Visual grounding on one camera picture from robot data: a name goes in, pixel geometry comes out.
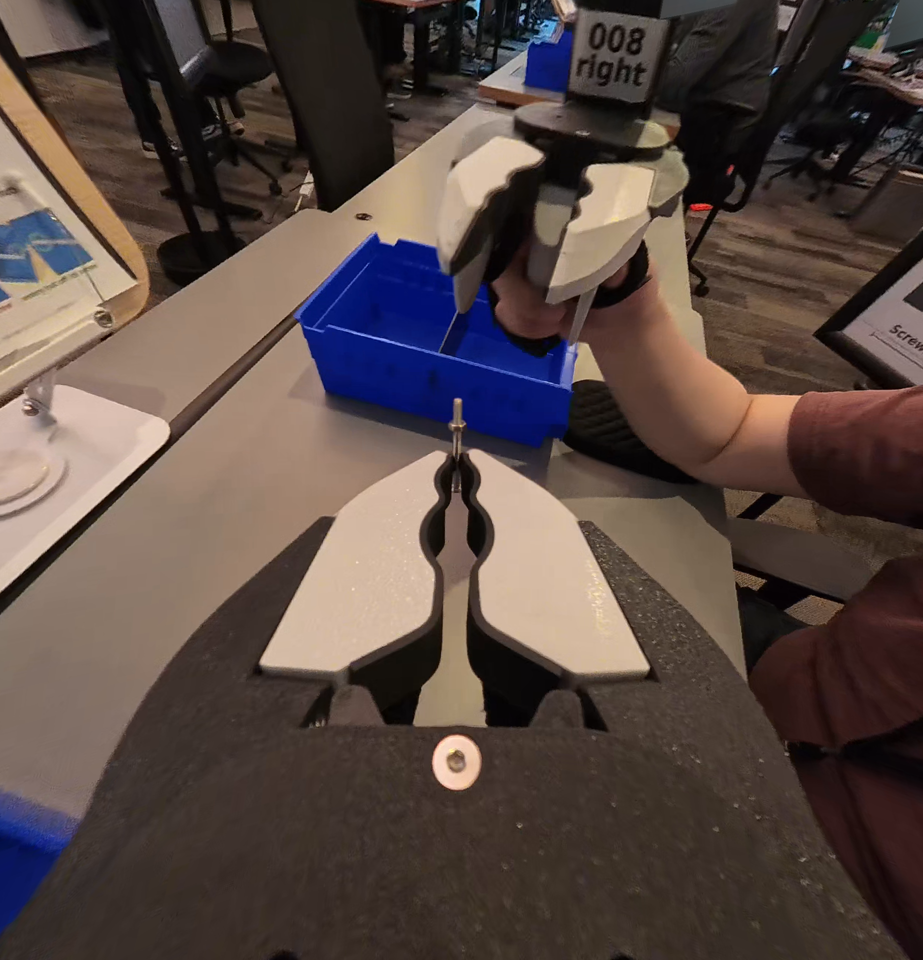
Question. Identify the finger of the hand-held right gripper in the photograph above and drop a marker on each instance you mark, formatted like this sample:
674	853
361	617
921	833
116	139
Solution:
476	202
611	217

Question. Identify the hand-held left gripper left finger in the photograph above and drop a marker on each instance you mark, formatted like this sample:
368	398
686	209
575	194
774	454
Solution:
356	585

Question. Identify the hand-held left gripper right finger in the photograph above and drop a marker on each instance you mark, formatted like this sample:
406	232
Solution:
536	585

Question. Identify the long steel bolt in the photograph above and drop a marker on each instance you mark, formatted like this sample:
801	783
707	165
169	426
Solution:
457	450

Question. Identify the blue plastic bin with divider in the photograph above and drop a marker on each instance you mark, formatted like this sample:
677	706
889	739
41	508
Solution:
371	375

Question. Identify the plain blue plastic bin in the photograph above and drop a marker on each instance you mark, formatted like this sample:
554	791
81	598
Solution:
20	847

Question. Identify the person's right forearm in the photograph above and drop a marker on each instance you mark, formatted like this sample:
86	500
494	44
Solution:
694	420

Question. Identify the person's right hand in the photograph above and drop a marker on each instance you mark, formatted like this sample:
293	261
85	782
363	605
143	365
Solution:
536	315

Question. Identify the small blue storage bin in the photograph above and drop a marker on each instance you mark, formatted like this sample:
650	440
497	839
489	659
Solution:
548	63

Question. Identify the black bin divider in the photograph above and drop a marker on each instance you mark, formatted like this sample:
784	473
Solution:
454	330

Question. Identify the grey chair armrest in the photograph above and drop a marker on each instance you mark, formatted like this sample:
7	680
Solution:
799	555

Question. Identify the grey metal box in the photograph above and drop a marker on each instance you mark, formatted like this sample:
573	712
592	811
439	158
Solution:
901	206

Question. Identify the framed marker sign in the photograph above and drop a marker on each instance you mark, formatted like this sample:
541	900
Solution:
897	330

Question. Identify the black framed easel board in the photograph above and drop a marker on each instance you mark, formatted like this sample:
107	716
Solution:
184	30

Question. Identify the papers on wooden table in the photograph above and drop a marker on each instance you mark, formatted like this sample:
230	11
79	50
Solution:
27	187

